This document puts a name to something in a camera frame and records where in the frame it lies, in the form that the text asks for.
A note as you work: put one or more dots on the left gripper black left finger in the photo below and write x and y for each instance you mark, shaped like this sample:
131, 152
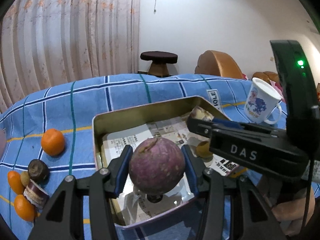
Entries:
62, 216

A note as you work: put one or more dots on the rectangular metal tin box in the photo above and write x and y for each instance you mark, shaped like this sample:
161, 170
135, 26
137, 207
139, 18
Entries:
123, 119

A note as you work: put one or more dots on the floral beige curtain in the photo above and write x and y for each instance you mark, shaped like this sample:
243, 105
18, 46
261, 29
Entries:
45, 43

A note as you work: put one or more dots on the large orange tangerine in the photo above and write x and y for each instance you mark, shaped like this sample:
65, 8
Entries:
53, 142

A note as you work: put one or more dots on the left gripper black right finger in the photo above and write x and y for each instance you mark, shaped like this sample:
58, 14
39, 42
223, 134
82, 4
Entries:
249, 215

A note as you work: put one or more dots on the small brown longan fruit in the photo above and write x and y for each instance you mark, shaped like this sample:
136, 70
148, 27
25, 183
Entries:
24, 177

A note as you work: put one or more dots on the tan longan in tin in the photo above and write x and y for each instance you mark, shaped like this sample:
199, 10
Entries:
202, 150

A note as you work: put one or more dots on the small orange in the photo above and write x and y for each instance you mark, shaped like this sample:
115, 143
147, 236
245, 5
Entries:
15, 183
24, 209

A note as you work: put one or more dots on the blue plaid tablecloth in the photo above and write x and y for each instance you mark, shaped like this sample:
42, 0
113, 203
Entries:
70, 108

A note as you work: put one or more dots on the pink electric kettle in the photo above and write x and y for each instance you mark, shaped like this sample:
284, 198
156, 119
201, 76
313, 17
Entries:
2, 141

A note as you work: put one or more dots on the small orange upper left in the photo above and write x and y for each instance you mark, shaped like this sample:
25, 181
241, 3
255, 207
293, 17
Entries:
15, 183

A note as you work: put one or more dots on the orange leather armchair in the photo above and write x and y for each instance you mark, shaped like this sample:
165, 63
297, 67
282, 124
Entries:
217, 63
267, 76

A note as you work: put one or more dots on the purple round sweet potato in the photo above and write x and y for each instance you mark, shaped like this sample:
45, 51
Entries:
157, 165

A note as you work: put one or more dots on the dark round stool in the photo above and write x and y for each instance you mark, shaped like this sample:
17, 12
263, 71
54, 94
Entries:
159, 61

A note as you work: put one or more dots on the dark brown water chestnut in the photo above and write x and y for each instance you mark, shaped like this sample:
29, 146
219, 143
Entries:
38, 171

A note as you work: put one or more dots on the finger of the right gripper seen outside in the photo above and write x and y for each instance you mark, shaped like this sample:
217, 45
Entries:
207, 127

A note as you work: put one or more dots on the person's right hand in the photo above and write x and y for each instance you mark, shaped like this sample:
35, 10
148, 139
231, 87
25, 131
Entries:
291, 213

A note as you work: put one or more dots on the small orange lower left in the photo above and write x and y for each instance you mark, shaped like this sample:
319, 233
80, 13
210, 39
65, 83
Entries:
24, 209

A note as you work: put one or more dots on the white printed enamel mug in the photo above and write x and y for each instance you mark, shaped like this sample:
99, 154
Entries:
261, 101

